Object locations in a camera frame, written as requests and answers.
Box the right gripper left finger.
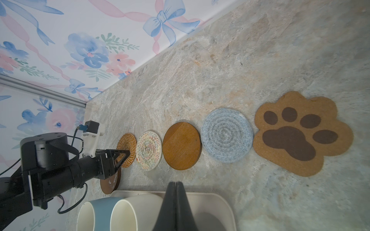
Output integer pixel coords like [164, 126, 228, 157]
[153, 182, 176, 231]

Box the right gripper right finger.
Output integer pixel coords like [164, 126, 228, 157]
[175, 182, 198, 231]

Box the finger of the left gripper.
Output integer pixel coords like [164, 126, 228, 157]
[106, 149, 130, 167]

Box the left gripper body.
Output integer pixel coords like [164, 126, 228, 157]
[78, 150, 117, 181]

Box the cork paw coaster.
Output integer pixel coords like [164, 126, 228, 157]
[253, 91, 354, 177]

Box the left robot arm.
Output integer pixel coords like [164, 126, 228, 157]
[1, 132, 130, 230]

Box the dark brown round coaster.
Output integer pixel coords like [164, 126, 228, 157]
[100, 168, 121, 194]

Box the woven rattan coaster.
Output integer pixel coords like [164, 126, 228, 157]
[116, 133, 137, 168]

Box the multicolour woven coaster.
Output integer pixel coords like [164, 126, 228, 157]
[136, 131, 162, 171]

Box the brown wooden round coaster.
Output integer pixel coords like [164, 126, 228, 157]
[163, 122, 202, 170]

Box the blue woven coaster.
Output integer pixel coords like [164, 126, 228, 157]
[201, 108, 253, 163]

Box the cream white mug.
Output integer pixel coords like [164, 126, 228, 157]
[110, 194, 163, 231]

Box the beige tray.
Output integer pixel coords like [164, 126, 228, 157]
[110, 190, 237, 231]

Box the blue mug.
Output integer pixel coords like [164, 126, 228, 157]
[77, 197, 121, 231]

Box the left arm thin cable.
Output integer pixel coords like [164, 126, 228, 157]
[0, 126, 89, 215]

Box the left corner aluminium post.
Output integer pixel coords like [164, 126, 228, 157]
[1, 74, 86, 108]

